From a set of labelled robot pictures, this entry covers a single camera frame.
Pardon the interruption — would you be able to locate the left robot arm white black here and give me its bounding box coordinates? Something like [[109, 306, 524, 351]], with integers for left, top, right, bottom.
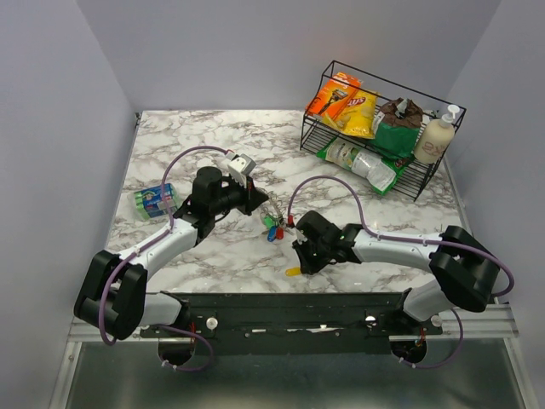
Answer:
[[73, 166, 268, 342]]

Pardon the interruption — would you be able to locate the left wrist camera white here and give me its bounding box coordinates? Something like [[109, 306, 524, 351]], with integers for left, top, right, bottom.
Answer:
[[226, 151, 255, 188]]

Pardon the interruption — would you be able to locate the blue key tag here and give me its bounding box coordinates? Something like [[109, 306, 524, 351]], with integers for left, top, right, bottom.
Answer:
[[267, 228, 277, 242]]

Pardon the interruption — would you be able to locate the yellow key tag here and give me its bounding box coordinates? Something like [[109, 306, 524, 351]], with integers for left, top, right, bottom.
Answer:
[[285, 268, 301, 277]]

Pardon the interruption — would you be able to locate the yellow chips bag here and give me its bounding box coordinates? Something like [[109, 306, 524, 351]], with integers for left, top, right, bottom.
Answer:
[[322, 90, 377, 140]]

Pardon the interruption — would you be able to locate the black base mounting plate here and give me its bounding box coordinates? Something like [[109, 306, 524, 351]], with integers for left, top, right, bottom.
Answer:
[[139, 291, 444, 356]]

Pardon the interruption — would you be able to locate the green key tag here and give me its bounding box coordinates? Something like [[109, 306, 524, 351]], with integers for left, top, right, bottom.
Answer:
[[263, 216, 276, 229]]

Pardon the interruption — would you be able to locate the metal keyring holder with rings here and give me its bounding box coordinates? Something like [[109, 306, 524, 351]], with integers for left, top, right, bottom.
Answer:
[[258, 191, 292, 234]]

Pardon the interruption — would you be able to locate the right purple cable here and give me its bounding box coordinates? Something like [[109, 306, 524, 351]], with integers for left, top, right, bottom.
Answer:
[[287, 176, 515, 298]]

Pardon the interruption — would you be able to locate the brown crumpled bag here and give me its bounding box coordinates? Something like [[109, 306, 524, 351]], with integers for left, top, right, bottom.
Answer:
[[379, 98, 423, 129]]

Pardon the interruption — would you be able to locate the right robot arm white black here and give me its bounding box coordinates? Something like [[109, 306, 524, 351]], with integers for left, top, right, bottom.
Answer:
[[292, 210, 499, 334]]

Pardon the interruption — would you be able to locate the black wire basket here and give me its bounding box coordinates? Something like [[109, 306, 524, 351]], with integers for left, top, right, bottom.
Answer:
[[300, 60, 467, 200]]

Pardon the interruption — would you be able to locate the aluminium frame rail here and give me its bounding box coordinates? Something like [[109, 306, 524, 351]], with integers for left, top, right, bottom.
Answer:
[[68, 303, 519, 343]]

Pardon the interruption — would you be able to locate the cream lotion pump bottle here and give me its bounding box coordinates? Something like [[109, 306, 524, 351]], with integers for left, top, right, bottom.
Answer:
[[413, 104, 461, 164]]

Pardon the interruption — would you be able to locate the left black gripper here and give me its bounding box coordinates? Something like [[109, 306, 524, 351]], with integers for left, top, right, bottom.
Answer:
[[210, 173, 269, 216]]

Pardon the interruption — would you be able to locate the dark green bag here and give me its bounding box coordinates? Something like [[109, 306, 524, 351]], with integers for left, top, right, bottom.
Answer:
[[372, 122, 420, 159]]

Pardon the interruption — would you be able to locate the green sponge pack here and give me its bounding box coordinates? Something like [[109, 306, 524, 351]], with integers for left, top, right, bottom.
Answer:
[[129, 183, 180, 221]]

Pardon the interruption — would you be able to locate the orange razor package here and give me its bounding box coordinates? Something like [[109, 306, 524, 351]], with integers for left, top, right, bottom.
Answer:
[[306, 72, 363, 119]]

